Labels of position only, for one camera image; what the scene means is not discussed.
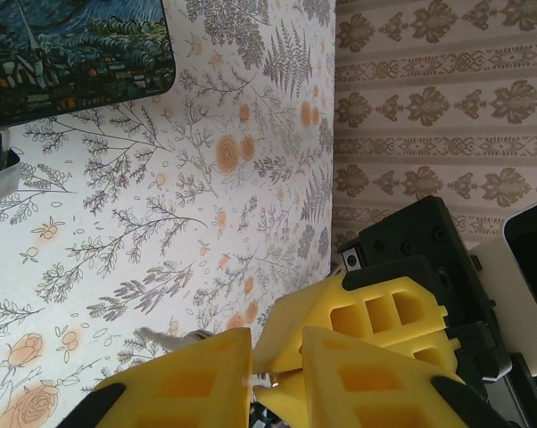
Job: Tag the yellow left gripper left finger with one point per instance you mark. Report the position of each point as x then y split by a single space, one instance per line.
179 388

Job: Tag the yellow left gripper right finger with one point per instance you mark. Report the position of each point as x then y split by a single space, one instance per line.
366 388

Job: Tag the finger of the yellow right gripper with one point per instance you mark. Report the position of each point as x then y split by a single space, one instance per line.
322 307
286 388

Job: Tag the silver key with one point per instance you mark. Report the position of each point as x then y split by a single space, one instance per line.
161 339

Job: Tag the starry night painted box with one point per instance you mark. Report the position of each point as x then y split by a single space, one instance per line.
72 53

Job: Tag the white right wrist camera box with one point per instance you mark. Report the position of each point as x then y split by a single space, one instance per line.
518 312

